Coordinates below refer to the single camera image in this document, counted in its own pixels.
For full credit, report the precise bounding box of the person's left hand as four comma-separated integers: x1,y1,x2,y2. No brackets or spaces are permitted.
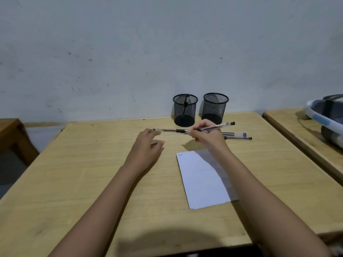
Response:
125,128,165,172

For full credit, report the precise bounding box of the person's right hand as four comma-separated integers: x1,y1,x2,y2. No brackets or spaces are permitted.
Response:
187,119,231,156

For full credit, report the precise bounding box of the person's left forearm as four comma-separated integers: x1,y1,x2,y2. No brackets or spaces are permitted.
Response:
48,163,152,257

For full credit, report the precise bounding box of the person's right forearm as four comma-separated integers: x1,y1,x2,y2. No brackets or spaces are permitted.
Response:
208,147,333,257

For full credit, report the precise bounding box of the clear pen with black grip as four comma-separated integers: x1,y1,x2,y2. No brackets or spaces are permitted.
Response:
153,128,189,133

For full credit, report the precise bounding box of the black mesh pen holder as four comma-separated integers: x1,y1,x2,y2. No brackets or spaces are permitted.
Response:
201,93,229,125
173,94,199,128

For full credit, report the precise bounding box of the black pen with clip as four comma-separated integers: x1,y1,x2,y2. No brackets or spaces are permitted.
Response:
182,95,191,123

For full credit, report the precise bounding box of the white paper sheet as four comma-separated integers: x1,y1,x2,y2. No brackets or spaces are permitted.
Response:
176,148,239,210

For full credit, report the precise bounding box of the wooden side table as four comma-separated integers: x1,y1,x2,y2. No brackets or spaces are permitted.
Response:
262,108,343,186

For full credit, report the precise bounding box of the white and grey bag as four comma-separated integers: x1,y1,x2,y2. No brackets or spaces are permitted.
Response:
305,94,343,149

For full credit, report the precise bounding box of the wooden stool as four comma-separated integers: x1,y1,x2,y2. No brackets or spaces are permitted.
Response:
0,118,40,167

